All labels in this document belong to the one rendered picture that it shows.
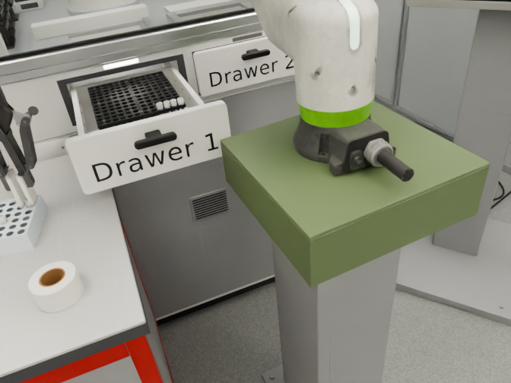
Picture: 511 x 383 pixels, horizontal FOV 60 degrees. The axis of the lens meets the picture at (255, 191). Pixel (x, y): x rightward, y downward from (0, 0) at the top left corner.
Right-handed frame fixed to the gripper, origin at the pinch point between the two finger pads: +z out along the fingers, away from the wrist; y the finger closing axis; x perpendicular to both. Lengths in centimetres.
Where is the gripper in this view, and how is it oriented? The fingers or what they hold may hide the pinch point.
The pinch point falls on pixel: (21, 187)
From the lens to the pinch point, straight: 91.2
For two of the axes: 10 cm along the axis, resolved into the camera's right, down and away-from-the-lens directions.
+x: -1.9, -5.6, 8.1
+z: 0.9, 8.1, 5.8
